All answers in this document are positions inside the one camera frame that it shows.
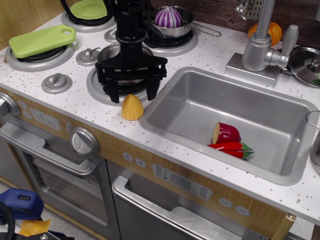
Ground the purple white toy onion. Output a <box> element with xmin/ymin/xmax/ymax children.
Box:
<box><xmin>155</xmin><ymin>6</ymin><xmax>182</xmax><ymax>28</ymax></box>

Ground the steel pot lid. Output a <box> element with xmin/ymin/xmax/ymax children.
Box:
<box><xmin>288</xmin><ymin>46</ymin><xmax>320</xmax><ymax>88</ymax></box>

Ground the green toy plate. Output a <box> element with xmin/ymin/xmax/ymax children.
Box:
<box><xmin>70</xmin><ymin>0</ymin><xmax>108</xmax><ymax>20</ymax></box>

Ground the black cable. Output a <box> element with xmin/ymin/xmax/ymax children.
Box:
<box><xmin>59</xmin><ymin>0</ymin><xmax>116</xmax><ymax>26</ymax></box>

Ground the back left stove burner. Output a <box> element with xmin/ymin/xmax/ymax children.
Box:
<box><xmin>61</xmin><ymin>12</ymin><xmax>116</xmax><ymax>33</ymax></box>

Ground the hanging steel utensil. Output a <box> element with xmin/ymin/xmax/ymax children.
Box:
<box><xmin>235</xmin><ymin>0</ymin><xmax>263</xmax><ymax>21</ymax></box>

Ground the silver oven dial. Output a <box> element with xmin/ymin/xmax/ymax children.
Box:
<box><xmin>70</xmin><ymin>126</ymin><xmax>100</xmax><ymax>155</ymax></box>
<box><xmin>0</xmin><ymin>92</ymin><xmax>21</xmax><ymax>117</ymax></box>

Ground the steel pot on front burner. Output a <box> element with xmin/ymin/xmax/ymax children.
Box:
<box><xmin>91</xmin><ymin>43</ymin><xmax>144</xmax><ymax>87</ymax></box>

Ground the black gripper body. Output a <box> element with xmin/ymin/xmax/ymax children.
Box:
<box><xmin>95</xmin><ymin>42</ymin><xmax>168</xmax><ymax>86</ymax></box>

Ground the silver stovetop knob middle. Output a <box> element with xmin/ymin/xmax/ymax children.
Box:
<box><xmin>75</xmin><ymin>48</ymin><xmax>100</xmax><ymax>67</ymax></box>

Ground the red toy chili pepper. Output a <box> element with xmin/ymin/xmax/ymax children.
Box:
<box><xmin>208</xmin><ymin>141</ymin><xmax>254</xmax><ymax>160</ymax></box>

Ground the front right stove burner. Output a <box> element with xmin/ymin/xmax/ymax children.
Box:
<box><xmin>86</xmin><ymin>68</ymin><xmax>148</xmax><ymax>107</ymax></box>

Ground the silver toy faucet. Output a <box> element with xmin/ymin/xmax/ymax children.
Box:
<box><xmin>224</xmin><ymin>0</ymin><xmax>299</xmax><ymax>87</ymax></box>

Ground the green cutting board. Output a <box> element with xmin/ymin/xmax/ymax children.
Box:
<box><xmin>8</xmin><ymin>24</ymin><xmax>76</xmax><ymax>59</ymax></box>

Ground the silver oven dial right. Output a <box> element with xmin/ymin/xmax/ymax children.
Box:
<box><xmin>70</xmin><ymin>126</ymin><xmax>100</xmax><ymax>155</ymax></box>

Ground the dishwasher door with handle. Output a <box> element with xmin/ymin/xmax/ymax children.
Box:
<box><xmin>107</xmin><ymin>161</ymin><xmax>266</xmax><ymax>240</ymax></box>

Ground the orange toy pumpkin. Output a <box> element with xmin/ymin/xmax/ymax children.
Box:
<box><xmin>247</xmin><ymin>21</ymin><xmax>282</xmax><ymax>47</ymax></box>

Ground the oven door with handle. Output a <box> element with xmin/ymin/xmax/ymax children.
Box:
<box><xmin>0</xmin><ymin>122</ymin><xmax>121</xmax><ymax>240</ymax></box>

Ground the silver stovetop knob back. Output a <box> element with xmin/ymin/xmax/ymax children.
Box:
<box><xmin>104</xmin><ymin>27</ymin><xmax>118</xmax><ymax>44</ymax></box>

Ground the grey sink basin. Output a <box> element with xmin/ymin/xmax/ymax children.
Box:
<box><xmin>139</xmin><ymin>67</ymin><xmax>316</xmax><ymax>185</ymax></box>

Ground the silver stovetop knob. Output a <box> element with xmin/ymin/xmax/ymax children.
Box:
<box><xmin>75</xmin><ymin>48</ymin><xmax>100</xmax><ymax>67</ymax></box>
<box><xmin>41</xmin><ymin>73</ymin><xmax>73</xmax><ymax>94</ymax></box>
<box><xmin>104</xmin><ymin>27</ymin><xmax>118</xmax><ymax>44</ymax></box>

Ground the front left stove burner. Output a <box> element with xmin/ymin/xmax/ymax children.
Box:
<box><xmin>5</xmin><ymin>43</ymin><xmax>75</xmax><ymax>72</ymax></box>

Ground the steel saucepan with handle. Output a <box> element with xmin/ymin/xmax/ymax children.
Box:
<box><xmin>152</xmin><ymin>5</ymin><xmax>221</xmax><ymax>39</ymax></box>

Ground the red purple toy vegetable half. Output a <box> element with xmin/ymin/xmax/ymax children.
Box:
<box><xmin>212</xmin><ymin>122</ymin><xmax>242</xmax><ymax>144</ymax></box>

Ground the yellow tape piece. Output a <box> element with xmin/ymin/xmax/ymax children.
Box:
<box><xmin>18</xmin><ymin>219</ymin><xmax>51</xmax><ymax>237</ymax></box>

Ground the silver oven dial left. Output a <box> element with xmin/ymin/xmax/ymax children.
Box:
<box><xmin>0</xmin><ymin>92</ymin><xmax>21</xmax><ymax>117</ymax></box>

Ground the blue clamp tool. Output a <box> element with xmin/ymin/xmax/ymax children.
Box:
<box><xmin>0</xmin><ymin>188</ymin><xmax>44</xmax><ymax>220</ymax></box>

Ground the silver stovetop knob front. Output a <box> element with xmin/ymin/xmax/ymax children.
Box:
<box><xmin>41</xmin><ymin>73</ymin><xmax>73</xmax><ymax>94</ymax></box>

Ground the back right stove burner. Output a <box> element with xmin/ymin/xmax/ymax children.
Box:
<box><xmin>143</xmin><ymin>30</ymin><xmax>198</xmax><ymax>57</ymax></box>

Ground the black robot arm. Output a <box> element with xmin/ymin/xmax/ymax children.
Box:
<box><xmin>95</xmin><ymin>0</ymin><xmax>168</xmax><ymax>103</ymax></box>

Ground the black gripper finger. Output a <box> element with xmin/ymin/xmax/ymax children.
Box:
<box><xmin>146</xmin><ymin>76</ymin><xmax>161</xmax><ymax>101</ymax></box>
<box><xmin>104</xmin><ymin>79</ymin><xmax>120</xmax><ymax>104</ymax></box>

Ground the yellow toy corn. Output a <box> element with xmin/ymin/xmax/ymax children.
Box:
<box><xmin>121</xmin><ymin>94</ymin><xmax>144</xmax><ymax>121</ymax></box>

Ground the stove burner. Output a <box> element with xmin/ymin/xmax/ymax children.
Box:
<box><xmin>86</xmin><ymin>68</ymin><xmax>148</xmax><ymax>107</ymax></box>
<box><xmin>143</xmin><ymin>30</ymin><xmax>198</xmax><ymax>57</ymax></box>
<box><xmin>61</xmin><ymin>12</ymin><xmax>116</xmax><ymax>33</ymax></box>
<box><xmin>5</xmin><ymin>43</ymin><xmax>75</xmax><ymax>72</ymax></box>

